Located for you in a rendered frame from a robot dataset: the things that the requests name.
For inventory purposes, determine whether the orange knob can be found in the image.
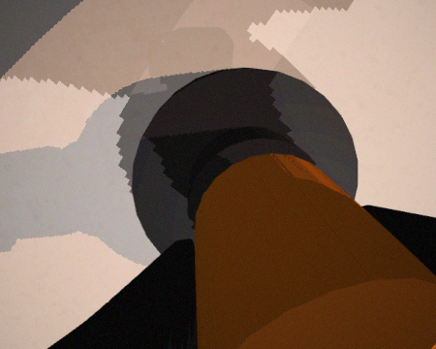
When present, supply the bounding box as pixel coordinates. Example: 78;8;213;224
194;154;436;349

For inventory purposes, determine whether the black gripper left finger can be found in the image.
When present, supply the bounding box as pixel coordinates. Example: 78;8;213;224
47;239;199;349

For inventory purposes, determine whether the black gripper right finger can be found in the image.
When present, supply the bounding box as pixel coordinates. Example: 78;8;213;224
361;206;436;275

